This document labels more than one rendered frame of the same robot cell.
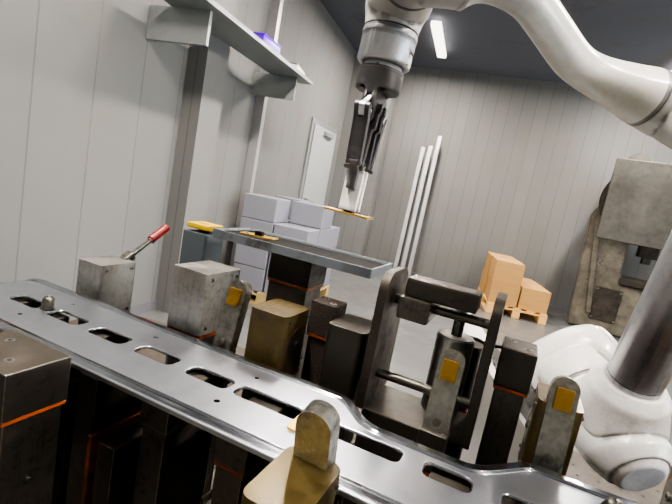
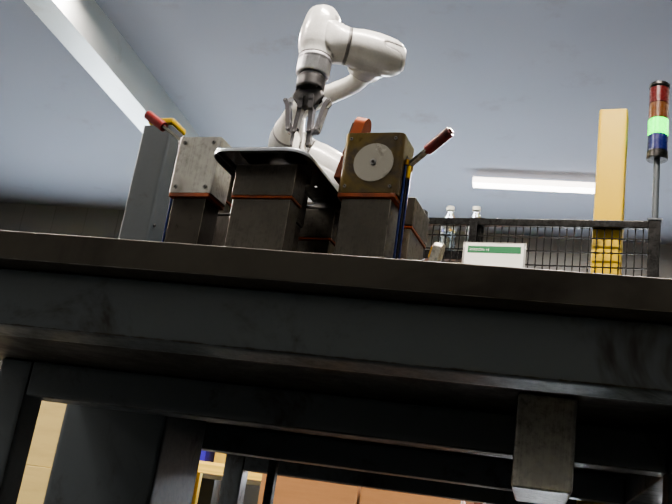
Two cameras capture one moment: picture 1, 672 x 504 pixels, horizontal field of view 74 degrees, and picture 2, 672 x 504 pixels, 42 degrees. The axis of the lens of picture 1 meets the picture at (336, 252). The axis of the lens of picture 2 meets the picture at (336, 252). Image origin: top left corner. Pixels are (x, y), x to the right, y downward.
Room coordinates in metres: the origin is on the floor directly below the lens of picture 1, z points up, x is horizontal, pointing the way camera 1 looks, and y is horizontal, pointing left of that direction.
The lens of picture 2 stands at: (0.67, 2.06, 0.38)
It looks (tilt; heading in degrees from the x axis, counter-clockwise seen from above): 18 degrees up; 269
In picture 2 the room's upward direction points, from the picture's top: 9 degrees clockwise
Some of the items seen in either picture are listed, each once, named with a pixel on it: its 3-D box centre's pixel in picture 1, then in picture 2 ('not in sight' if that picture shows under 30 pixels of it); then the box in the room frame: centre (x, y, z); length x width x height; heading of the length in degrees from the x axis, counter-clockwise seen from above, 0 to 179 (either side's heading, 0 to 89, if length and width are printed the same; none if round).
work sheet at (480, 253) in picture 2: not in sight; (491, 284); (0.07, -0.92, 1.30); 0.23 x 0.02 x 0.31; 158
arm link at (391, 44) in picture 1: (386, 51); (313, 68); (0.77, -0.02, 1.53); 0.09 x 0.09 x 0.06
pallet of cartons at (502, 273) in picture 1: (513, 284); not in sight; (6.55, -2.68, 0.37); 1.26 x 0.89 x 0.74; 165
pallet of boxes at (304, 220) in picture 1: (289, 249); not in sight; (4.83, 0.50, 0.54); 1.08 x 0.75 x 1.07; 165
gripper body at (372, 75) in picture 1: (375, 97); (309, 93); (0.77, -0.02, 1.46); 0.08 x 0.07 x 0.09; 163
